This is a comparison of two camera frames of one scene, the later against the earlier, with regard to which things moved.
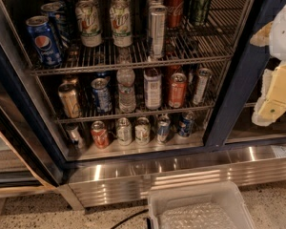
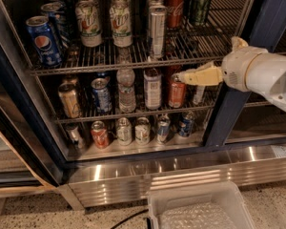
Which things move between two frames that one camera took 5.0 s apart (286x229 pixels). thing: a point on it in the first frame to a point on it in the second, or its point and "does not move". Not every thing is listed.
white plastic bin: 201,205 does not move
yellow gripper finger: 261,37 to 237,42
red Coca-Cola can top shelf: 175,7 does not move
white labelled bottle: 153,88 does not move
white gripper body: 284,37 to 237,68
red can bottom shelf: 99,135 does not move
